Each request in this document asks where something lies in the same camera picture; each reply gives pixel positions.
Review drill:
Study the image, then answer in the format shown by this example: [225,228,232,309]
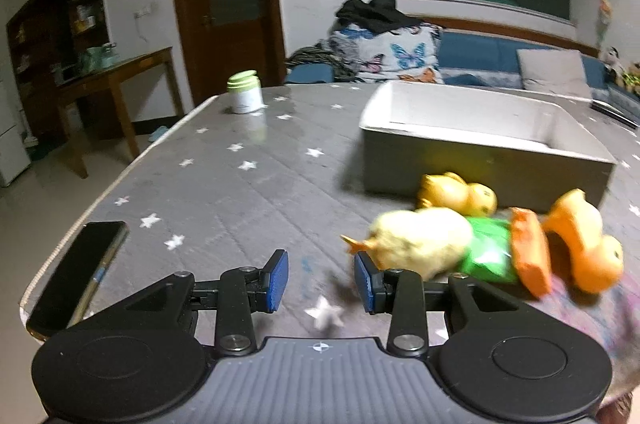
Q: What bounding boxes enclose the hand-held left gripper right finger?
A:
[353,251,525,356]

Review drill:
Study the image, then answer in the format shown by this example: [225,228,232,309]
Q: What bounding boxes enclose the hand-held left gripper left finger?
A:
[89,249,291,354]

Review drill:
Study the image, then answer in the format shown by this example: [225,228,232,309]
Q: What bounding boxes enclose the yellow plush duck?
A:
[341,208,475,282]

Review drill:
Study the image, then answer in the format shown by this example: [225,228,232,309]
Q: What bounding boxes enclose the small yellow rubber duck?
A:
[416,171,498,217]

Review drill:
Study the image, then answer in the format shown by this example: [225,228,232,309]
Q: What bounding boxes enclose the green snack packet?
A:
[457,215,521,283]

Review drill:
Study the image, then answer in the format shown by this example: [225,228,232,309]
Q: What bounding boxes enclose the white cardboard box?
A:
[358,80,618,211]

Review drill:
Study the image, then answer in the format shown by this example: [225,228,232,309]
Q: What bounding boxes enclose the orange toy carrot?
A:
[509,207,553,298]

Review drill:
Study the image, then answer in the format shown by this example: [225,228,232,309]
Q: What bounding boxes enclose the large orange rubber duck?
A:
[545,188,625,295]

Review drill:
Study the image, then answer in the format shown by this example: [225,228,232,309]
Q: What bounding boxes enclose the grey star-printed mat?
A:
[20,82,640,405]

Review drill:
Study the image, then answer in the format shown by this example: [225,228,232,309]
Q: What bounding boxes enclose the white jar with green lid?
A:
[226,70,265,115]

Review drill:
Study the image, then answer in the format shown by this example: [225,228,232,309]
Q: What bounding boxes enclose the black smartphone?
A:
[25,221,131,338]

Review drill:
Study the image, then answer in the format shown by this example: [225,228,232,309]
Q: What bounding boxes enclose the striped dark cloth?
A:
[285,44,361,82]

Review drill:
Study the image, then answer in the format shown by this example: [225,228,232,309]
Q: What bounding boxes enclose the butterfly print pillow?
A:
[327,23,445,84]

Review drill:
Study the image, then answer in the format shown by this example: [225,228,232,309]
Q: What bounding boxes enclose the blue sofa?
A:
[285,27,640,125]

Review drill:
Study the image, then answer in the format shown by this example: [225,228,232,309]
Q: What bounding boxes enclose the brown wooden desk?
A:
[55,46,185,179]

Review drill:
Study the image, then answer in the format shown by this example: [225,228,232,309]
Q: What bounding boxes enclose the black clothes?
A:
[334,0,423,34]

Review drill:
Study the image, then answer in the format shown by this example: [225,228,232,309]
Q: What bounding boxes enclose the pale green bag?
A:
[82,44,119,73]

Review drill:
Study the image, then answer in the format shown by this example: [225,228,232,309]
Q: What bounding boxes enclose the grey cushion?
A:
[516,48,593,98]

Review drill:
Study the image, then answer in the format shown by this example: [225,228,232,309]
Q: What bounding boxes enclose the white fridge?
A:
[0,79,32,188]

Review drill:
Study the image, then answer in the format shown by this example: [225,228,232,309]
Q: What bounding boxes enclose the panda plush toy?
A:
[602,47,624,78]

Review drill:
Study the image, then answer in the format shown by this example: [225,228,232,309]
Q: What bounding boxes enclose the pile of plush toys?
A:
[620,62,640,95]

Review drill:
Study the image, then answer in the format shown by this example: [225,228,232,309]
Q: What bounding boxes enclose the dark wooden shelf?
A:
[6,0,111,140]

